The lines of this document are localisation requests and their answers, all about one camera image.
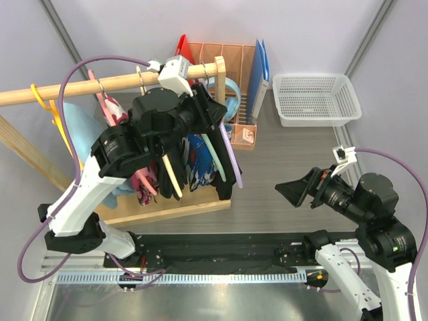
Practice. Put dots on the blue patterned garment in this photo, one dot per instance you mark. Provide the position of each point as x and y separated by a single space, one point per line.
199 164

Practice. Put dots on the wooden clothes rack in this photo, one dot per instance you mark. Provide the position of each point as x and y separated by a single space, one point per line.
128 212

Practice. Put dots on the orange file organizer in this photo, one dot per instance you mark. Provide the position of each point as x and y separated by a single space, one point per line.
238 62

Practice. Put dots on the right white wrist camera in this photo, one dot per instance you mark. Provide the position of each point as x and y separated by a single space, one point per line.
345 157

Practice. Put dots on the blue folder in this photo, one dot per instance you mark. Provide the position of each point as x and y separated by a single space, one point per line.
258 82

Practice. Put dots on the red folder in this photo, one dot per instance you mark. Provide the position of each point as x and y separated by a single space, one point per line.
184 49

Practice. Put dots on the black garment on rack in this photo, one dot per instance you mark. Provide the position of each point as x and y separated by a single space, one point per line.
165 186

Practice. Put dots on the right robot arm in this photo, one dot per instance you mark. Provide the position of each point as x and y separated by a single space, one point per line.
388 244

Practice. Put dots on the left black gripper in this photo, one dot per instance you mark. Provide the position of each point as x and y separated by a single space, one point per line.
208 111

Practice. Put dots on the light blue headphones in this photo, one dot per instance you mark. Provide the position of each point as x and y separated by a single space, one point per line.
232 104

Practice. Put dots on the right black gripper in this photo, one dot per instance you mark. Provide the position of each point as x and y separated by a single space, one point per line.
314 184

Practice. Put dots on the yellow hanger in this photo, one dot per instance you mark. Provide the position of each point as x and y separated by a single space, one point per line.
56 121

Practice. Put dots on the black trousers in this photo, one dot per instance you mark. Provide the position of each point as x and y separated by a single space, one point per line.
224 162

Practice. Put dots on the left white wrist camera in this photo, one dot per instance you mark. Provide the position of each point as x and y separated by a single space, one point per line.
172 75

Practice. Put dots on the pink floral garment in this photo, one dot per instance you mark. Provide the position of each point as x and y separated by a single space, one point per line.
143 195

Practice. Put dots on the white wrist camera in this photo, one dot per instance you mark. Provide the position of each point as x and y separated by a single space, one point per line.
345 157
172 75

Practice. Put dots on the light blue garment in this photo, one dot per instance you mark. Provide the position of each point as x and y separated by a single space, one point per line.
84 129

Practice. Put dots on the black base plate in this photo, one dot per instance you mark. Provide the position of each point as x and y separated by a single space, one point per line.
223 253

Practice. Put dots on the lilac plastic hanger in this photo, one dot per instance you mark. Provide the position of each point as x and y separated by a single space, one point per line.
231 154

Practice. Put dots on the mint green hanger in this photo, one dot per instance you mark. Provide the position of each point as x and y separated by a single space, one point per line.
215 157

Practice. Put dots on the white plastic basket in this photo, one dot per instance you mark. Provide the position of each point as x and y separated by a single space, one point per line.
315 100

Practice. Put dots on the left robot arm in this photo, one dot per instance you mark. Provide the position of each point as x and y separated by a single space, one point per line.
152 137

